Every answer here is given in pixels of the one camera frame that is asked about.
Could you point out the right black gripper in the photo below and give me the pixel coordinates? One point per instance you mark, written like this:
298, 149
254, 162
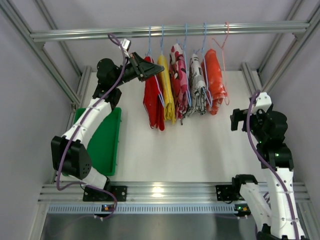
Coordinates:
236, 120

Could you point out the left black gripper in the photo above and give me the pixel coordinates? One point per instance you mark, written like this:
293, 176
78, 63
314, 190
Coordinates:
136, 67

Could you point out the red trousers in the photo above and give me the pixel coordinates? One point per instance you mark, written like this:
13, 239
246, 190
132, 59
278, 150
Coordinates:
152, 105

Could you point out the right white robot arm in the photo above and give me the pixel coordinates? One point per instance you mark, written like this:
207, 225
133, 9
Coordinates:
275, 215

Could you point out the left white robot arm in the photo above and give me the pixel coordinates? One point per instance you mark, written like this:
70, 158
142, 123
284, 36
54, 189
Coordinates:
104, 100

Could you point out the yellow trousers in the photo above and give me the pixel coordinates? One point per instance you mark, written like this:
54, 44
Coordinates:
165, 82

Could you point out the orange trousers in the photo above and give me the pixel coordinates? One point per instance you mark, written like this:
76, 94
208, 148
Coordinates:
215, 81

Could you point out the pink floral trousers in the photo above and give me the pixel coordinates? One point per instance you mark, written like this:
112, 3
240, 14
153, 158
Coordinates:
178, 81

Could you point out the newspaper print trousers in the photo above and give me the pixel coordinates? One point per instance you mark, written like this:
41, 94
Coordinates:
197, 87

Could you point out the green plastic tray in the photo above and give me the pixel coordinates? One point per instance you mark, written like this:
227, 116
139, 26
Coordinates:
100, 153

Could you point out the pink wire hanger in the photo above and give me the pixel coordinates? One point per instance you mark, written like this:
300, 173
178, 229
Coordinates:
222, 47

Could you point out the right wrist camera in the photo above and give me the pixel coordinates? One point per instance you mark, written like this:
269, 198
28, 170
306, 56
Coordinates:
263, 101

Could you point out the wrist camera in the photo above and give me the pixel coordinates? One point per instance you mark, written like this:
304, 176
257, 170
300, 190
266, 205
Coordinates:
263, 101
126, 44

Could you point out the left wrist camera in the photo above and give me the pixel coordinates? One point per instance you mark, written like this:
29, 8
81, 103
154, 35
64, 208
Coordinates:
126, 44

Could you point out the aluminium hanging rail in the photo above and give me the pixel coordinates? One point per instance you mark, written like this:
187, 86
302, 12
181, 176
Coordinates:
269, 27

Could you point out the right aluminium frame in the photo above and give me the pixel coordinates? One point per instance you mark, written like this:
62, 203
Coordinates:
281, 55

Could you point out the aluminium frame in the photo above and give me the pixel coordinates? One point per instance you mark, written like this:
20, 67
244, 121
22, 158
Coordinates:
9, 10
281, 55

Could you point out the left aluminium frame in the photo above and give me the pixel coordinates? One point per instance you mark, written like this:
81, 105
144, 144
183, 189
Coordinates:
9, 10

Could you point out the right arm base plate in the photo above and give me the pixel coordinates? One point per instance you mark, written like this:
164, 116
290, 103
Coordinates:
227, 193

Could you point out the front aluminium rail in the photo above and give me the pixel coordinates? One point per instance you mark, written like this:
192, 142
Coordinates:
141, 192

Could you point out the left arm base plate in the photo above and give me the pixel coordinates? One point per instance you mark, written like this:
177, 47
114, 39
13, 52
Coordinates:
92, 195

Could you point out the slotted cable duct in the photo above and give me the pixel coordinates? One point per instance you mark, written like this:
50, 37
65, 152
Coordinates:
148, 208

